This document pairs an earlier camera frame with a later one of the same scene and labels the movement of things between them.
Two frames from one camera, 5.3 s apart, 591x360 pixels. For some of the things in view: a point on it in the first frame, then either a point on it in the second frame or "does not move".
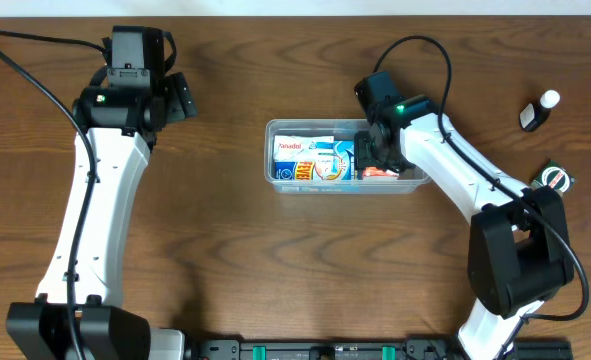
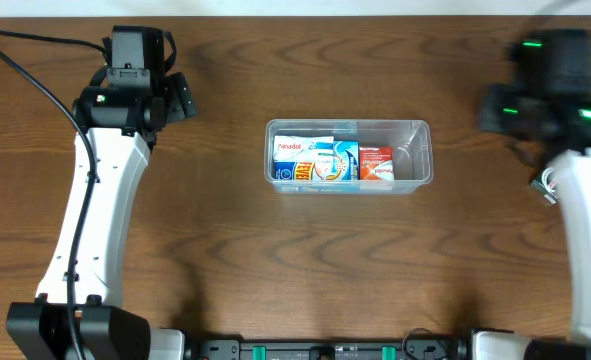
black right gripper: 364,155 → 501,96
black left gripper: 156,94 does not move
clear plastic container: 317,157 does not move
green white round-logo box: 552,174 does not move
